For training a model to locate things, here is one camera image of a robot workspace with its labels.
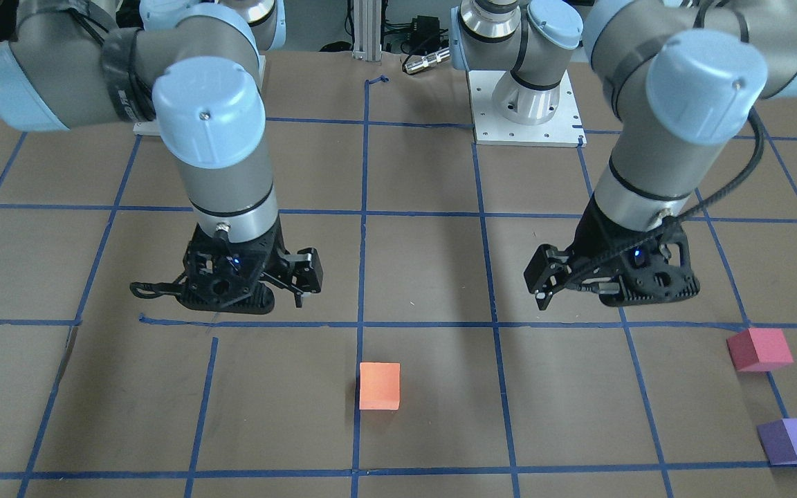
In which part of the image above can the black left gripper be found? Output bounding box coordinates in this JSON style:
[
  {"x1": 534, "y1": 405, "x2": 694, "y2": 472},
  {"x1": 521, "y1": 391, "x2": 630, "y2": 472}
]
[{"x1": 523, "y1": 199, "x2": 700, "y2": 310}]

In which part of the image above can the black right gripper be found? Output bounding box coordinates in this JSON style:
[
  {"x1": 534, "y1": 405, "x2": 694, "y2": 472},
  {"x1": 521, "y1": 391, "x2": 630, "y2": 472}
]
[{"x1": 177, "y1": 220, "x2": 323, "y2": 315}]

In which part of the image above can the orange foam cube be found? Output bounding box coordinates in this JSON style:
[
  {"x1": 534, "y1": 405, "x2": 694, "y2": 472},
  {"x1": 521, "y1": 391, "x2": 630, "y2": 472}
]
[{"x1": 358, "y1": 362, "x2": 401, "y2": 411}]

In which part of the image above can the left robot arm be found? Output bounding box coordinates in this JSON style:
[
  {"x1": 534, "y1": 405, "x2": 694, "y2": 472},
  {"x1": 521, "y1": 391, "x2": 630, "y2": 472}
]
[{"x1": 449, "y1": 1, "x2": 797, "y2": 310}]

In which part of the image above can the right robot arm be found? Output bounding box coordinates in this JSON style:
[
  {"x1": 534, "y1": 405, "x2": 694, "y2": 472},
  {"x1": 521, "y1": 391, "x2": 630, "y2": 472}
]
[{"x1": 0, "y1": 1, "x2": 323, "y2": 315}]

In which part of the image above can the pink foam cube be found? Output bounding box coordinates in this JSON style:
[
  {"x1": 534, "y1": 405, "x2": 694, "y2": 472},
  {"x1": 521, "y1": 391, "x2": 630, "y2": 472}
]
[{"x1": 726, "y1": 328, "x2": 794, "y2": 372}]

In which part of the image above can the purple foam cube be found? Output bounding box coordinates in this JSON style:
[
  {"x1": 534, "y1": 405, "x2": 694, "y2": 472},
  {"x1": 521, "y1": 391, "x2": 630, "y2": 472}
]
[{"x1": 757, "y1": 417, "x2": 797, "y2": 465}]

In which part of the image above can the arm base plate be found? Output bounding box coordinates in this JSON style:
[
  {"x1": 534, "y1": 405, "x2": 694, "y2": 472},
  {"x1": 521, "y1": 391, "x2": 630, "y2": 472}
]
[
  {"x1": 467, "y1": 71, "x2": 587, "y2": 147},
  {"x1": 133, "y1": 119, "x2": 161, "y2": 136}
]

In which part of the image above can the silver cable connector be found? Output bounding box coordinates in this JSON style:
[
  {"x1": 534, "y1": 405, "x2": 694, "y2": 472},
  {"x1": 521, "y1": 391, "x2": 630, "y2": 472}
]
[{"x1": 402, "y1": 48, "x2": 451, "y2": 75}]

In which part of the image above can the aluminium frame post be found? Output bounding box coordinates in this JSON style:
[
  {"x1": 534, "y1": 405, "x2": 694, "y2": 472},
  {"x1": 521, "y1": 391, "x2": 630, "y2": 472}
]
[{"x1": 351, "y1": 0, "x2": 383, "y2": 62}]

